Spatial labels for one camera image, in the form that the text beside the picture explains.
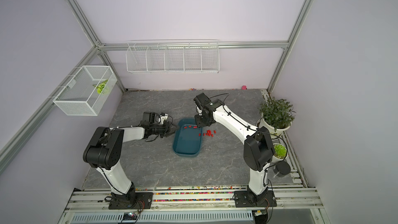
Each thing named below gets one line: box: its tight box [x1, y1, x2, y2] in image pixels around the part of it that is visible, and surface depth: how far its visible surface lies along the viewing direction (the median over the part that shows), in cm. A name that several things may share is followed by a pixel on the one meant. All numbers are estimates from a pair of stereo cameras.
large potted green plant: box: [257, 96, 296, 139], surface depth 86 cm
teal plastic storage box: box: [172, 117, 203, 158], surface depth 96 cm
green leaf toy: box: [92, 79, 109, 95], surface depth 83 cm
